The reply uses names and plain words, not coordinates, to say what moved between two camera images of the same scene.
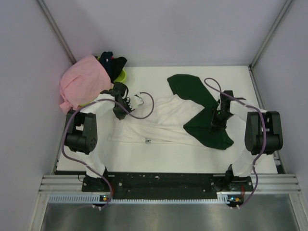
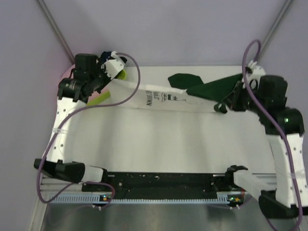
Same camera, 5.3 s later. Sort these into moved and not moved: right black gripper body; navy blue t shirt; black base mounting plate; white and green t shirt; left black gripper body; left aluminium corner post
Moved: white and green t shirt; left black gripper body; right black gripper body
Not moved: navy blue t shirt; left aluminium corner post; black base mounting plate
